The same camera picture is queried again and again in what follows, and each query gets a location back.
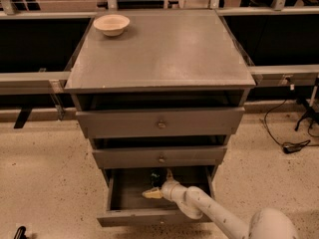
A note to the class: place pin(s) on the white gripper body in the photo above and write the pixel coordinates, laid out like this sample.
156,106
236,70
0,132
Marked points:
169,189

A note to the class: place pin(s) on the green soda can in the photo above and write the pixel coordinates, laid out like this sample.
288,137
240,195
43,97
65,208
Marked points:
155,180

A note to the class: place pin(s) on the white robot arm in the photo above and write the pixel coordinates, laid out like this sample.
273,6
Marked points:
267,223

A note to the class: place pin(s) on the grey middle drawer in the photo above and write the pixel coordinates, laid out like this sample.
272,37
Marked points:
157,152

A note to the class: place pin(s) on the grey drawer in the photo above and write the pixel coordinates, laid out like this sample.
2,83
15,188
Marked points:
160,122
126,205
157,152

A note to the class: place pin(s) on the grey bottom drawer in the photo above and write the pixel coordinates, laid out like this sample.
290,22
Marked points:
126,205

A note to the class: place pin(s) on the grey top drawer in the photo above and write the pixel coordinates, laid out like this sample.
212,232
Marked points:
160,122

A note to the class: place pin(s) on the grey drawer cabinet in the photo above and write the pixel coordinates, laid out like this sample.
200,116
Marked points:
169,91

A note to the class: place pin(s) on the black object floor corner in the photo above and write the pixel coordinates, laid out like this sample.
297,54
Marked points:
20,233

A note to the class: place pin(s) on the black tripod stand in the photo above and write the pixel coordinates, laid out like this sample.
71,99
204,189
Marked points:
310,113

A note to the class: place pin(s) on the beige paper bowl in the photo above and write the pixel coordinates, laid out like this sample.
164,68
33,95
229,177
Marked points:
112,25

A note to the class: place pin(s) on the grey metal rail frame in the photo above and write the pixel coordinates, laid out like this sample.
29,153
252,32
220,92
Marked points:
33,80

